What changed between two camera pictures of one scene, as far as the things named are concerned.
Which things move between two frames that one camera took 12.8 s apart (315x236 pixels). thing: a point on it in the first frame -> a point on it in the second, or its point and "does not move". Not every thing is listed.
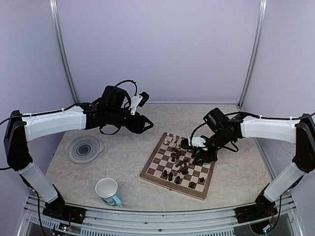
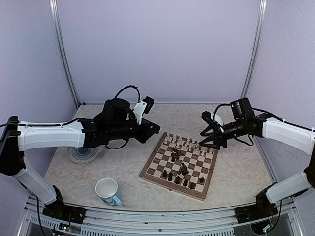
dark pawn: (171, 176) does not move
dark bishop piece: (177, 181) does not move
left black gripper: (136, 126) -> (146, 132)
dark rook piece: (193, 185) does not move
